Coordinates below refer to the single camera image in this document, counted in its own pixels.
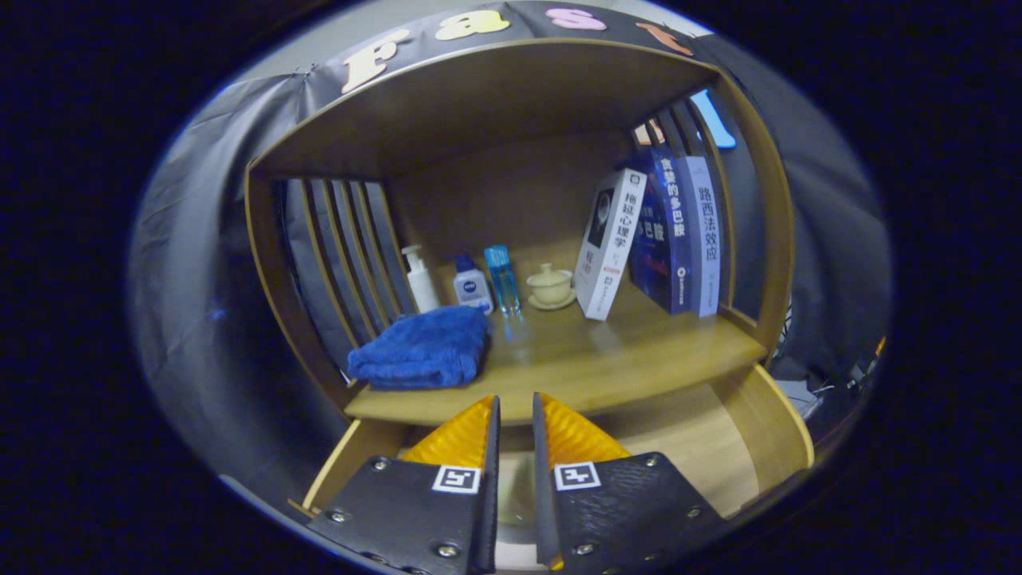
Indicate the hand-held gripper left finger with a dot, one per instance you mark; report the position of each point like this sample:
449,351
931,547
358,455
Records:
489,495

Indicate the white pump bottle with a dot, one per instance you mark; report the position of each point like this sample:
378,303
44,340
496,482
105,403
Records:
421,287

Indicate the blue folded towel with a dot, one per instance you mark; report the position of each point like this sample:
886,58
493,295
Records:
423,351

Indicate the white book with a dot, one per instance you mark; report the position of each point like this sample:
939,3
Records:
611,247

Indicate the white bottle with blue cap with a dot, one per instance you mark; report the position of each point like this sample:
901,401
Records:
473,289

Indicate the wooden countertop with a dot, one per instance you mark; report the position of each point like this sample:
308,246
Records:
599,359

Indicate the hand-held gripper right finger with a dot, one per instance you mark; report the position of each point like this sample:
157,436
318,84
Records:
543,495

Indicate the orange and black tool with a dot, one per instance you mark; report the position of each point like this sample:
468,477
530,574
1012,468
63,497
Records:
878,347

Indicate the pale lavender book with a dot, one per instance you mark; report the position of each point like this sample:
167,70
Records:
704,239

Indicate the dark blue book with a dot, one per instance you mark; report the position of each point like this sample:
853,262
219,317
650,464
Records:
667,231

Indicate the wooden cabinet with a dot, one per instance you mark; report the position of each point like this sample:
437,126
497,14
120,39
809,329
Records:
511,192

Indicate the clear blue bottle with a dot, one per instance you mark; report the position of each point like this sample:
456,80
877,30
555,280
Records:
503,279

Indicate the wooden drawer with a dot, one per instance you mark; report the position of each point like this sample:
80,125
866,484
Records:
695,447

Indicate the beige lidded teacup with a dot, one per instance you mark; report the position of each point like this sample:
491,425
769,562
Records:
551,286

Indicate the black backdrop cloth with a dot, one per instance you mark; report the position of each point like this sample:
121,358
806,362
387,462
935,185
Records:
207,239

